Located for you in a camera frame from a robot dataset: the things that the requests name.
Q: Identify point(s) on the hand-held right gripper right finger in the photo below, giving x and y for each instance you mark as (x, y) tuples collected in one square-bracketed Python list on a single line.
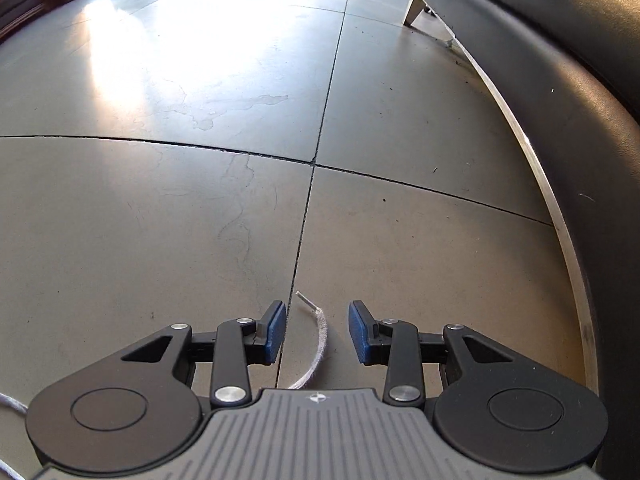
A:
[(360, 332)]

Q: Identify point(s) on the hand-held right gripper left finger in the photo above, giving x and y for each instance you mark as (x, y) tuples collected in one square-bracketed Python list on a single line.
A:
[(276, 332)]

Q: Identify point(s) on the white shoelace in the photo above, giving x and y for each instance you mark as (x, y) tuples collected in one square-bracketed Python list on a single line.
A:
[(320, 330)]

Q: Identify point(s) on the black leather sofa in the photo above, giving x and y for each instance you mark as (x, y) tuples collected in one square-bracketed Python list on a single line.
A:
[(575, 85)]

